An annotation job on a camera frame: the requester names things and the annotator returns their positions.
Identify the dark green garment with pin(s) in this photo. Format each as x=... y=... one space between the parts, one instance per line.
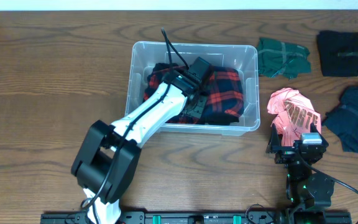
x=277 y=58

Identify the black garment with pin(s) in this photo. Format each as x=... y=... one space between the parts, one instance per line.
x=338 y=53
x=164 y=66

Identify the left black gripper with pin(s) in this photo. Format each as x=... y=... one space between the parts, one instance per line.
x=196 y=109

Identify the red navy plaid shirt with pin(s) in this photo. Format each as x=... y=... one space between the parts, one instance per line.
x=225 y=103

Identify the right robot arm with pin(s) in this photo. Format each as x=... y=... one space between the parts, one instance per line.
x=309 y=192

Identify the pink printed t-shirt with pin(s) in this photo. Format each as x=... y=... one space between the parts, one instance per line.
x=295 y=113

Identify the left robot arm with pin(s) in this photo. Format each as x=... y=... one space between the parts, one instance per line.
x=109 y=154

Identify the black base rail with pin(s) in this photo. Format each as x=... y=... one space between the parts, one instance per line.
x=234 y=218

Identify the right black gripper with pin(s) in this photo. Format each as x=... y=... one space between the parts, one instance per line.
x=286 y=152

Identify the clear plastic storage bin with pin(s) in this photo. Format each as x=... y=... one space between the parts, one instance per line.
x=243 y=58

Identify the navy folded garment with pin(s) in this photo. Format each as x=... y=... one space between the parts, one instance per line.
x=343 y=119

